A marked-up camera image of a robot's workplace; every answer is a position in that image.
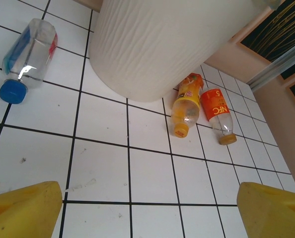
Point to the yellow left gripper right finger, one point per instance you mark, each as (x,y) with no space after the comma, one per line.
(274,213)

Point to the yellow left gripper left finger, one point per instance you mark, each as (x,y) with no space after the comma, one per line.
(21,210)

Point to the orange NFC label bottle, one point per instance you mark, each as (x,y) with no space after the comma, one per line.
(215,106)

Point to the juice bottle yellow cap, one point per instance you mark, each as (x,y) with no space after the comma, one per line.
(186,109)

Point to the clear bottle blue cap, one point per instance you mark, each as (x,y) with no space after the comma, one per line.
(30,57)

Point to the cream plastic waste bin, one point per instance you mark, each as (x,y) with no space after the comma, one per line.
(157,44)

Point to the aluminium frame post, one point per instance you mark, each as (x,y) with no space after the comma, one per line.
(274,70)

